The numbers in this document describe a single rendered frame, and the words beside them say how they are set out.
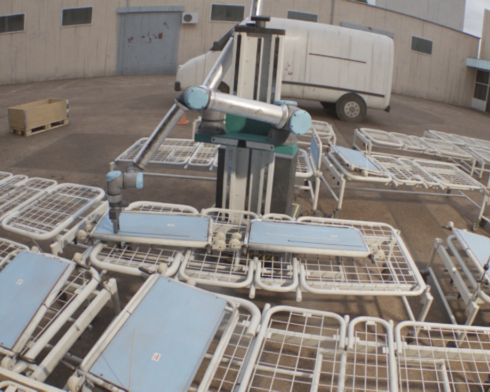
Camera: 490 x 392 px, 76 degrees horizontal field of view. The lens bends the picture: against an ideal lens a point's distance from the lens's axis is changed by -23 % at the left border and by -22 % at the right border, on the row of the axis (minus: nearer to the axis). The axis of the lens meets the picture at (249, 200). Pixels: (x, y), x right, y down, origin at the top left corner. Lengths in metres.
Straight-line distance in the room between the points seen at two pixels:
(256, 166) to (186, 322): 1.47
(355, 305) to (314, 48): 7.38
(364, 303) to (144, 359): 1.80
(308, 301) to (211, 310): 1.16
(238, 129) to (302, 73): 6.73
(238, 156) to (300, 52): 6.69
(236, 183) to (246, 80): 0.76
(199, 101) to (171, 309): 1.06
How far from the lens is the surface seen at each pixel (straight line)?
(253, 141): 2.46
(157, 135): 2.22
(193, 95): 2.04
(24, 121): 7.80
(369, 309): 2.77
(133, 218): 2.47
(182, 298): 1.73
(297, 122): 2.21
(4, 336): 1.70
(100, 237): 2.26
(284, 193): 2.90
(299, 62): 9.26
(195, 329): 1.59
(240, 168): 2.79
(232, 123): 2.64
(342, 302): 2.78
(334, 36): 9.48
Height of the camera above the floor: 1.63
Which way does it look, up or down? 23 degrees down
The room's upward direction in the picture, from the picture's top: 5 degrees clockwise
